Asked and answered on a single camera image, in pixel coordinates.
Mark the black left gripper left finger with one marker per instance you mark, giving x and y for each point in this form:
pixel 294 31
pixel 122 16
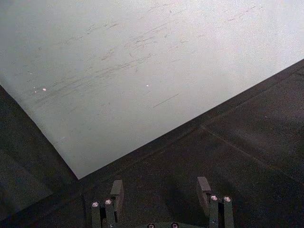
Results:
pixel 111 209

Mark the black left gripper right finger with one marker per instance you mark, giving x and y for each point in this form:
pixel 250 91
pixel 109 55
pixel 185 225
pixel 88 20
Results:
pixel 218 209

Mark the black table cloth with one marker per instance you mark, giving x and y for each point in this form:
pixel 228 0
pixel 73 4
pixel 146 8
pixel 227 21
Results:
pixel 213 154

